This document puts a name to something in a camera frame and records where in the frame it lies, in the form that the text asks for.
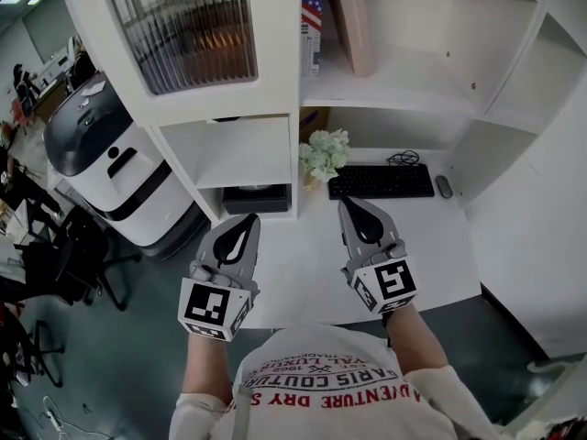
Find white shelf unit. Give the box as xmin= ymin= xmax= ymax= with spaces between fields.
xmin=57 ymin=0 xmax=587 ymax=329

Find brown cardboard box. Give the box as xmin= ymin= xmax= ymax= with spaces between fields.
xmin=299 ymin=106 xmax=330 ymax=141

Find white and black service robot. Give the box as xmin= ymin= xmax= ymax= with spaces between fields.
xmin=43 ymin=71 xmax=210 ymax=260

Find person's right forearm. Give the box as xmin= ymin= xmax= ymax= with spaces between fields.
xmin=387 ymin=302 xmax=449 ymax=378

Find pale green artificial flowers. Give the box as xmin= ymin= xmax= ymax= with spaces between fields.
xmin=298 ymin=128 xmax=352 ymax=192

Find person's left forearm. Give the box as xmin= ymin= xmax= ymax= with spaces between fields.
xmin=176 ymin=330 xmax=235 ymax=405

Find person's white printed t-shirt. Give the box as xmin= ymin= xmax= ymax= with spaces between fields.
xmin=169 ymin=323 xmax=501 ymax=440

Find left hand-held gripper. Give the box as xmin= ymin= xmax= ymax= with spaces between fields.
xmin=177 ymin=212 xmax=261 ymax=342

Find pink hardcover book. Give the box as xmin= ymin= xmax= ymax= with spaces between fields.
xmin=330 ymin=0 xmax=373 ymax=78

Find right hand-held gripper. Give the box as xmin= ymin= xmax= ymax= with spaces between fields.
xmin=338 ymin=195 xmax=421 ymax=315

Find black keyboard cable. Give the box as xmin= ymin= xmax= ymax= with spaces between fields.
xmin=386 ymin=148 xmax=421 ymax=168

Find pink chair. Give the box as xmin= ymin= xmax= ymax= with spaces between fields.
xmin=11 ymin=98 xmax=33 ymax=127

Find black tissue box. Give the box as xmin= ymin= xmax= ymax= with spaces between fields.
xmin=222 ymin=183 xmax=290 ymax=215

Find black office chair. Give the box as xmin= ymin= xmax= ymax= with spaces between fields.
xmin=13 ymin=206 xmax=143 ymax=311

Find ribbed glass cabinet door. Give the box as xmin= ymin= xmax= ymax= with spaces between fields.
xmin=57 ymin=0 xmax=302 ymax=127

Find flag print book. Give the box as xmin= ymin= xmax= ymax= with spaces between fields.
xmin=300 ymin=0 xmax=325 ymax=77

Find black keyboard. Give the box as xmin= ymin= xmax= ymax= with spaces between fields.
xmin=327 ymin=163 xmax=436 ymax=201

